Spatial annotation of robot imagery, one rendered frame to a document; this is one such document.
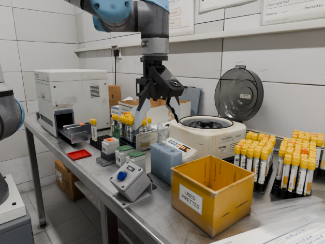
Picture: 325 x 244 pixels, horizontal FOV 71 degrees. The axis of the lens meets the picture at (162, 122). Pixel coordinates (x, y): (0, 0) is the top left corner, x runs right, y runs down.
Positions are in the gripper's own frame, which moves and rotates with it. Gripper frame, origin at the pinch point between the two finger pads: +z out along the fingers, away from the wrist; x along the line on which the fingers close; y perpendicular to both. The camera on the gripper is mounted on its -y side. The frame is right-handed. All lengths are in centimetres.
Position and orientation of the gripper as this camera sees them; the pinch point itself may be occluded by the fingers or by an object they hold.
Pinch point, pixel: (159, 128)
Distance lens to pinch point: 66.2
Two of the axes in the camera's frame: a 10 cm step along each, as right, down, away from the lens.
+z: 0.0, 9.7, 2.5
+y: -5.7, -2.0, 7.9
